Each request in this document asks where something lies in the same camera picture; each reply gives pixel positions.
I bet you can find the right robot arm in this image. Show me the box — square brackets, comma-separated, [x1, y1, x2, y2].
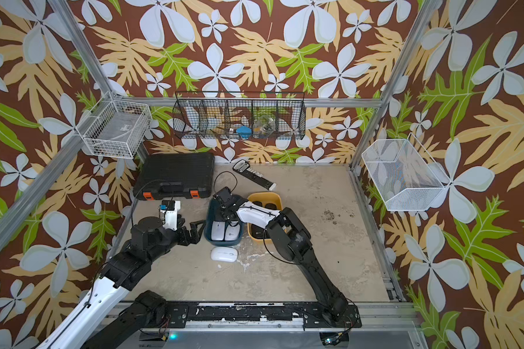
[213, 187, 348, 327]

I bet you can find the clear glass jar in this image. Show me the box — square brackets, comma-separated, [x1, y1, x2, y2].
[253, 113, 276, 139]

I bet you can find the yellow plastic storage box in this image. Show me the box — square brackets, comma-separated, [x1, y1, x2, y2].
[247, 192, 283, 243]

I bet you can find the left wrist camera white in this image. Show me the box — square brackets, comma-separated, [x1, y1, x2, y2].
[160, 199, 181, 231]

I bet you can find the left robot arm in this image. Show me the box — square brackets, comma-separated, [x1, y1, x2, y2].
[40, 216, 206, 348]

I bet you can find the black wire basket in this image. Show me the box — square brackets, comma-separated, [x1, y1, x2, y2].
[170, 91, 307, 140]

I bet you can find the teal plastic storage box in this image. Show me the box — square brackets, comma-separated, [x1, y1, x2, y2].
[204, 199, 244, 247]

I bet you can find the black lint roller stick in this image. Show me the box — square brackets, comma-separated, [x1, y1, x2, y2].
[232, 159, 277, 191]

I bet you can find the black tool case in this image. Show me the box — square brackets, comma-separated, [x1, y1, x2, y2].
[132, 153, 215, 201]

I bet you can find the blue lid in basket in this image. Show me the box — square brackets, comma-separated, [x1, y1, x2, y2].
[235, 126, 253, 140]

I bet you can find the white wire basket left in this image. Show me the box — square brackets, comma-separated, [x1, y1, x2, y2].
[77, 92, 152, 159]

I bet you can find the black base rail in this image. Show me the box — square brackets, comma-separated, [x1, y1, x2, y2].
[146, 301, 362, 330]

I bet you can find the white mouse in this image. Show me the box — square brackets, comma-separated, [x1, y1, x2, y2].
[211, 221, 226, 241]
[224, 221, 241, 241]
[210, 247, 238, 263]

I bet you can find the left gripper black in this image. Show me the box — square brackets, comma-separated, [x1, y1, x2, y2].
[148, 215, 206, 264]

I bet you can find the white mesh basket right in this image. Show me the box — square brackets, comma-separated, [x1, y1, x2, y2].
[362, 134, 450, 212]

